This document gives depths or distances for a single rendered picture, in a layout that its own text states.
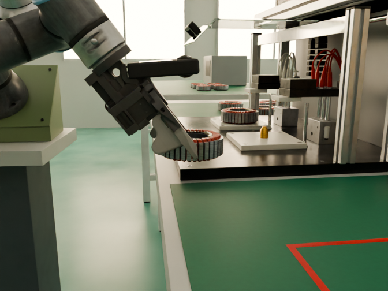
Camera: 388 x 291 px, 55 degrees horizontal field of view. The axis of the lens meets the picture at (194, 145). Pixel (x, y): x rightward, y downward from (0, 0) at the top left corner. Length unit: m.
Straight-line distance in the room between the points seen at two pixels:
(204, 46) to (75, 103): 2.06
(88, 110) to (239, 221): 5.22
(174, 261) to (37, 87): 0.84
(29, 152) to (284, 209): 0.65
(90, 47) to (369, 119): 0.67
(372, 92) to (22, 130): 0.89
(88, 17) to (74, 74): 5.07
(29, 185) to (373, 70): 0.92
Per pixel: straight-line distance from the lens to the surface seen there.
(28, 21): 0.69
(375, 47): 0.98
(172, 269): 0.41
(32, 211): 1.13
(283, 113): 1.13
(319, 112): 0.96
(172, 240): 0.46
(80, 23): 0.59
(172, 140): 0.57
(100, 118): 5.66
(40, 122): 1.08
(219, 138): 0.62
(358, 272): 0.43
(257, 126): 1.07
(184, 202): 0.57
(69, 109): 5.71
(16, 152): 1.00
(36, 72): 1.20
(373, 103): 0.97
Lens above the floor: 0.96
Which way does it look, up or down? 13 degrees down
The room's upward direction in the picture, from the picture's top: straight up
